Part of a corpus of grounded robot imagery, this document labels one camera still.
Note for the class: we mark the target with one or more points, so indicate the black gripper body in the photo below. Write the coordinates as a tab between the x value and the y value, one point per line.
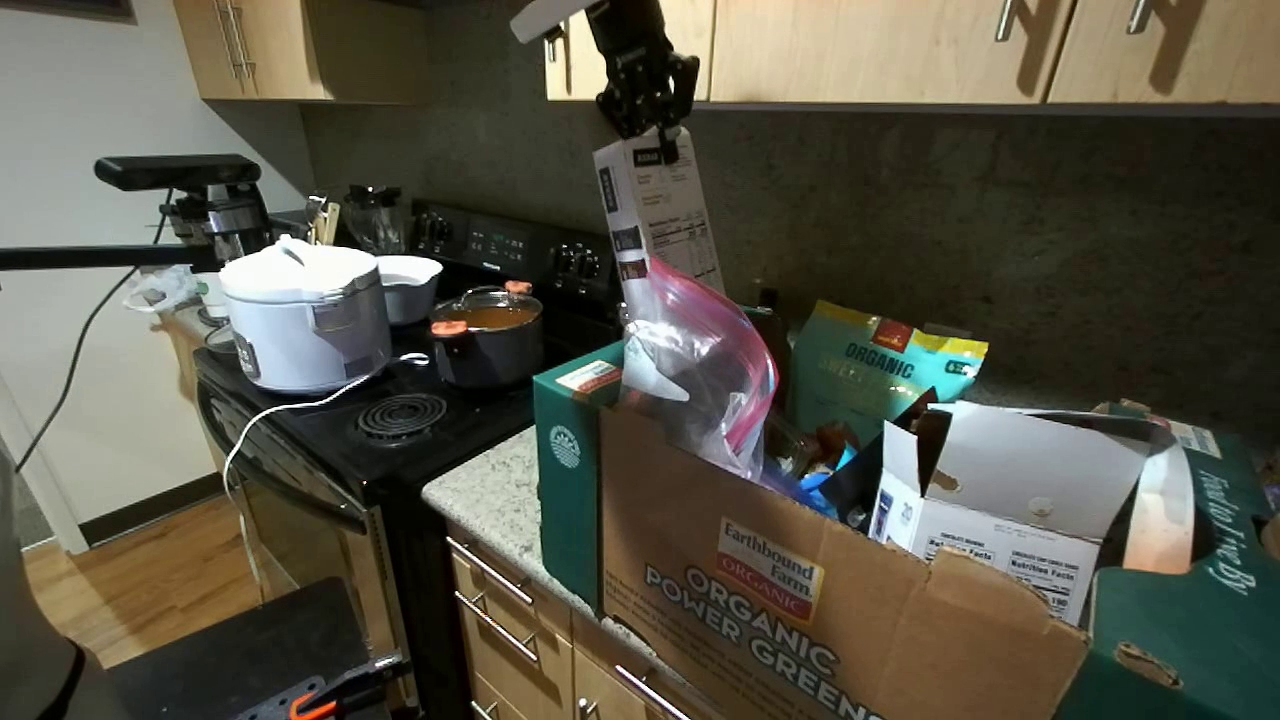
632	44

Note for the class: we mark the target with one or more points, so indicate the white RXBAR snack box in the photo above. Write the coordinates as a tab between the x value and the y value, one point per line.
663	227

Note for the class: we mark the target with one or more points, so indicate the green brown cardboard produce box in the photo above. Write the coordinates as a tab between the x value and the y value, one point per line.
692	574

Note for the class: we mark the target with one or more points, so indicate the white open carton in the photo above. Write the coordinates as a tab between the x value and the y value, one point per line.
1025	493

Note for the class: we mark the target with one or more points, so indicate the clear zip bag pink seal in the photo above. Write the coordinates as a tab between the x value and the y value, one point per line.
706	374

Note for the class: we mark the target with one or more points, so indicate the white ceramic pot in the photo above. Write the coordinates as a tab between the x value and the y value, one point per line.
410	286

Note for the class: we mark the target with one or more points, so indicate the dark glass kettle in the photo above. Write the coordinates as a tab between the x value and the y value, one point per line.
373	222

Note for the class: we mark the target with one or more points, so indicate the teal organic snack bag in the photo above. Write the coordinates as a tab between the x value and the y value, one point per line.
865	365

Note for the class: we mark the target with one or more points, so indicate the white rice cooker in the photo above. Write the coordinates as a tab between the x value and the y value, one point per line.
303	320

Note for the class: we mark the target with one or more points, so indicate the black kitchen stove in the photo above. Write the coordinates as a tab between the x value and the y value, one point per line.
335	453

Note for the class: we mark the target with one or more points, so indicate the black horizontal rod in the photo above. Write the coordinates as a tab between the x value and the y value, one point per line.
82	255

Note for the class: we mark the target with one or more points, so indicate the wooden drawer cabinet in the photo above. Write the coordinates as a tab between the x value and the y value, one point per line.
532	685

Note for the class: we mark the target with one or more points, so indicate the black orange bar clamp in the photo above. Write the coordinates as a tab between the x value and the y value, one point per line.
313	706

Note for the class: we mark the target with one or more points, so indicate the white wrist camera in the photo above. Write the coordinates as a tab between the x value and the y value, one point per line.
540	19

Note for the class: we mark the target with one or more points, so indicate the black camera stand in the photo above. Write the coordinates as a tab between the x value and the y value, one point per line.
221	222

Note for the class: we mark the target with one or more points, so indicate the black stereo camera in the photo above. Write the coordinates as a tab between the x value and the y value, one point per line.
172	170

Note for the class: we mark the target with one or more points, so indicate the dark wall frame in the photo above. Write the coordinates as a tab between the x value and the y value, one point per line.
67	9

